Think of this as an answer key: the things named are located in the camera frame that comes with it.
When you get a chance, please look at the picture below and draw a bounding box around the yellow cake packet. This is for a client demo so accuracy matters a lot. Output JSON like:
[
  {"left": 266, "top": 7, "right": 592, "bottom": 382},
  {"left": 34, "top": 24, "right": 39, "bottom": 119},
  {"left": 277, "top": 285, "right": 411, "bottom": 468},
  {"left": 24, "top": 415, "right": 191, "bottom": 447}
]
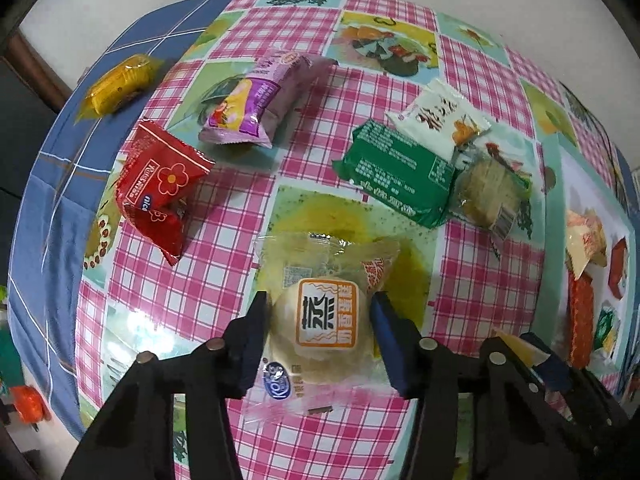
[{"left": 492, "top": 329, "right": 550, "bottom": 367}]

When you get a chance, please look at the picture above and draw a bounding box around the orange-red snack packet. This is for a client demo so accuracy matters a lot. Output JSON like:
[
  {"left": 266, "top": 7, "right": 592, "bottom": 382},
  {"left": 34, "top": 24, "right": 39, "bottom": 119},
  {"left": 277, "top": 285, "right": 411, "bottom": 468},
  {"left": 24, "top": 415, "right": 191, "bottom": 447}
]
[{"left": 567, "top": 272, "right": 596, "bottom": 368}]

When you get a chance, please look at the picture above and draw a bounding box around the brown snack packet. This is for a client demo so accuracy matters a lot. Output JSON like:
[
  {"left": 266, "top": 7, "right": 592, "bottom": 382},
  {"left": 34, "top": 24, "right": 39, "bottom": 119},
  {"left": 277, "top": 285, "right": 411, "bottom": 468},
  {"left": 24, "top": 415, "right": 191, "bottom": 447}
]
[{"left": 607, "top": 237, "right": 630, "bottom": 301}]

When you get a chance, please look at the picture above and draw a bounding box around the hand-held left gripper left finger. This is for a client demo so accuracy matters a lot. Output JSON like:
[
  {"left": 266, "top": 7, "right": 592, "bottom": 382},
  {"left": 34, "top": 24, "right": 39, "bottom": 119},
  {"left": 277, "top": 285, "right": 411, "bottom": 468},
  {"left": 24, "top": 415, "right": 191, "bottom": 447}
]
[{"left": 60, "top": 290, "right": 273, "bottom": 480}]

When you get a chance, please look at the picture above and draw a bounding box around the yellow snack packet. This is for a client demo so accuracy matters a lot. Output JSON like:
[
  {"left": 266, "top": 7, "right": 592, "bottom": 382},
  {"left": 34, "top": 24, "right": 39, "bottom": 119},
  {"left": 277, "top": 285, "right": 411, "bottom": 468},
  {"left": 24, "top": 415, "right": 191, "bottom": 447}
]
[{"left": 82, "top": 54, "right": 163, "bottom": 117}]

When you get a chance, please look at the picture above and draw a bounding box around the red flower snack packet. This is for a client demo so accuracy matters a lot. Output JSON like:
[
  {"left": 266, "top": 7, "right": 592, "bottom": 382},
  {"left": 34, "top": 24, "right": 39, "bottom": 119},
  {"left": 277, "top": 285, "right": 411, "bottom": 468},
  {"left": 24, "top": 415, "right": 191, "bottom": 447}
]
[{"left": 115, "top": 120, "right": 217, "bottom": 267}]

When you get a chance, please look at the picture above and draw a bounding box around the blue bedsheet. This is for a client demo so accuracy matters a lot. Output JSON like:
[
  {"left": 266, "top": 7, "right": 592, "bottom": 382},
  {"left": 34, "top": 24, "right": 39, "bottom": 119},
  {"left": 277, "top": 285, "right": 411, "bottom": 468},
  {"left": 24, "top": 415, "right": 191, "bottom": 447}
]
[{"left": 7, "top": 0, "right": 241, "bottom": 436}]

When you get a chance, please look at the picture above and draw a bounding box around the purple snack packet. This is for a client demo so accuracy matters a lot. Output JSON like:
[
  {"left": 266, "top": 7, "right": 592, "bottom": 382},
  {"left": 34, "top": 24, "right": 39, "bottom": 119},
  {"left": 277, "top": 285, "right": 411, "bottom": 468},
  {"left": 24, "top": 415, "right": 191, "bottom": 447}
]
[{"left": 199, "top": 49, "right": 337, "bottom": 148}]

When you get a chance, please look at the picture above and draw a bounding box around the wooden bed frame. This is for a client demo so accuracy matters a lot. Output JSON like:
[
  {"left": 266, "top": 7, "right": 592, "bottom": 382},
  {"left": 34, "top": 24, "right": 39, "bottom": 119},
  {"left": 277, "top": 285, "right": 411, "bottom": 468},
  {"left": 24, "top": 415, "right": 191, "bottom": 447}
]
[{"left": 0, "top": 25, "right": 73, "bottom": 111}]

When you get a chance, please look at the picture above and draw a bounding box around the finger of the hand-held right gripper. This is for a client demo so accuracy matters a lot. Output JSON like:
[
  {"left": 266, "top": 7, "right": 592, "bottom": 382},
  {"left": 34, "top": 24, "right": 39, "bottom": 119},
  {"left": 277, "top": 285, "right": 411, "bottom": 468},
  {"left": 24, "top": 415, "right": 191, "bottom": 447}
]
[
  {"left": 532, "top": 352, "right": 576, "bottom": 396},
  {"left": 520, "top": 331, "right": 556, "bottom": 356}
]

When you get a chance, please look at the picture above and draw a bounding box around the orange plastic object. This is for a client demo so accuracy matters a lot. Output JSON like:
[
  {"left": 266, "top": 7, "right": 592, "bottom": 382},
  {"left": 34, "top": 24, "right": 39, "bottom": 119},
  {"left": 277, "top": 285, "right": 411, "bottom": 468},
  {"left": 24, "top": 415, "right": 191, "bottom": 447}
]
[{"left": 10, "top": 385, "right": 53, "bottom": 423}]

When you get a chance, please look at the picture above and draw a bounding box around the clear cracker packet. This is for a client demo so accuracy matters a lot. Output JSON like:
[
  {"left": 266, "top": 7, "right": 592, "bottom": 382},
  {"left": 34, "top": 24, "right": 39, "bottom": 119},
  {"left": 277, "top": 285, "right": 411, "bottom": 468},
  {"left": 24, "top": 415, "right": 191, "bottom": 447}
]
[{"left": 447, "top": 142, "right": 533, "bottom": 237}]

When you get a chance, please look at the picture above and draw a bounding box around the white snack packet orange print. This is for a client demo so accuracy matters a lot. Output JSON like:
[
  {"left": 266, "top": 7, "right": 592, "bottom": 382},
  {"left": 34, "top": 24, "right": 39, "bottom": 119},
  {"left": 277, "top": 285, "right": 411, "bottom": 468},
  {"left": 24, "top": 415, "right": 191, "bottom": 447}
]
[{"left": 386, "top": 79, "right": 493, "bottom": 158}]

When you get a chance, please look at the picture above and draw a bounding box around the cream orange snack packet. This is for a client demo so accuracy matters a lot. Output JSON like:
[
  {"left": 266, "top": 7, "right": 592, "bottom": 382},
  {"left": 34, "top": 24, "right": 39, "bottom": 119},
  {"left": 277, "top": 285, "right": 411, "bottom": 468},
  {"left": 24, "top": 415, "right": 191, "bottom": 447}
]
[{"left": 565, "top": 210, "right": 608, "bottom": 281}]

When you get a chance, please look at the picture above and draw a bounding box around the green snack packet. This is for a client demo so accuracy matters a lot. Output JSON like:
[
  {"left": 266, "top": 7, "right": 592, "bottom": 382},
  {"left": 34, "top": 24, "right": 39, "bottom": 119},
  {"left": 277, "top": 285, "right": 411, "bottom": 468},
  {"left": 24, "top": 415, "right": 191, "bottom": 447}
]
[{"left": 332, "top": 119, "right": 463, "bottom": 228}]

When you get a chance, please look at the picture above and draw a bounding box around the pink checkered printed tablecloth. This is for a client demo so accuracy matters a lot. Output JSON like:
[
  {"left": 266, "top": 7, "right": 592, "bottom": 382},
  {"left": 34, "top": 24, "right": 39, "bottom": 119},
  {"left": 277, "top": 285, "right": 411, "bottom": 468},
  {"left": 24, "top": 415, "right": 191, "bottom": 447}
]
[{"left": 75, "top": 0, "right": 632, "bottom": 480}]

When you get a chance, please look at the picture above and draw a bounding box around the clear steamed cake packet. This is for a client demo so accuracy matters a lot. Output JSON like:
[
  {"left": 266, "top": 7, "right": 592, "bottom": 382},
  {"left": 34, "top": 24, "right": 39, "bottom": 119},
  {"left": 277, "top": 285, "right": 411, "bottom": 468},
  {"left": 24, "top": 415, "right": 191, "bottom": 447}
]
[{"left": 243, "top": 232, "right": 401, "bottom": 417}]

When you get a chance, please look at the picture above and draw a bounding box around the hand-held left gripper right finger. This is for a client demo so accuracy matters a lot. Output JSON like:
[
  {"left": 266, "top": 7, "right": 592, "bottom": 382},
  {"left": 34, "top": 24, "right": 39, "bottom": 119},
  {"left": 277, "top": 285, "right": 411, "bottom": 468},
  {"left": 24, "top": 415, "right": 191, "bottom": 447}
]
[{"left": 369, "top": 291, "right": 567, "bottom": 480}]

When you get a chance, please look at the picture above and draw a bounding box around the white green cracker packet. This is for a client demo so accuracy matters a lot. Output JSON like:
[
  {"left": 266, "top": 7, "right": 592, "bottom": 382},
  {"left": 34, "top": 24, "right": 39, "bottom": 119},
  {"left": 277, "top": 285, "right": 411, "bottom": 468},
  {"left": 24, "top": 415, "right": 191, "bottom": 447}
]
[{"left": 594, "top": 300, "right": 623, "bottom": 361}]

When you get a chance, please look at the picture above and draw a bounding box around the teal cardboard tray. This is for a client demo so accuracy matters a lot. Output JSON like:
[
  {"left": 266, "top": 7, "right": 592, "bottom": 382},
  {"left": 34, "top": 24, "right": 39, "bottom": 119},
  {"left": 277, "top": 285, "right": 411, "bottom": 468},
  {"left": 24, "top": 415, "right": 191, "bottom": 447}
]
[{"left": 542, "top": 140, "right": 632, "bottom": 401}]

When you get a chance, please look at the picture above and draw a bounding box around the green plastic object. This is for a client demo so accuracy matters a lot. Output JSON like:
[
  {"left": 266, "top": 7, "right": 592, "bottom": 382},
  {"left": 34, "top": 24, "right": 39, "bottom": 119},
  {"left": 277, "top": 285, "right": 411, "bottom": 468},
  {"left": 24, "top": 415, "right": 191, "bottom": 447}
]
[{"left": 0, "top": 285, "right": 23, "bottom": 396}]

